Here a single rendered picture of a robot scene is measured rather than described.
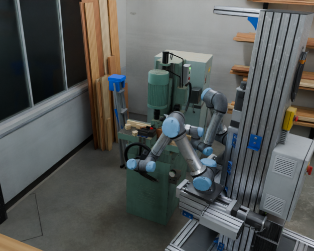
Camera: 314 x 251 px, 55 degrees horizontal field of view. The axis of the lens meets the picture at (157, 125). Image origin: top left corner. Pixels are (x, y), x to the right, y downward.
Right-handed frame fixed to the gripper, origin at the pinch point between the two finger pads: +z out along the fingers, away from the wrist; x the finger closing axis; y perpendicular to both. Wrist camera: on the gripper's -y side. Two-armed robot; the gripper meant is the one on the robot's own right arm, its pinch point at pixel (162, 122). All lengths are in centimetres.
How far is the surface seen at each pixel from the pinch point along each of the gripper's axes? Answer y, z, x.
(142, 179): -3, 16, 63
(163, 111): -24.7, 9.6, -0.6
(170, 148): -0.9, -8.4, 22.6
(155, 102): -7.2, 11.2, -13.7
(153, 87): -6.3, 13.2, -26.6
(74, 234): 41, 63, 112
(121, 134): -0.8, 38.7, 21.0
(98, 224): 21, 49, 111
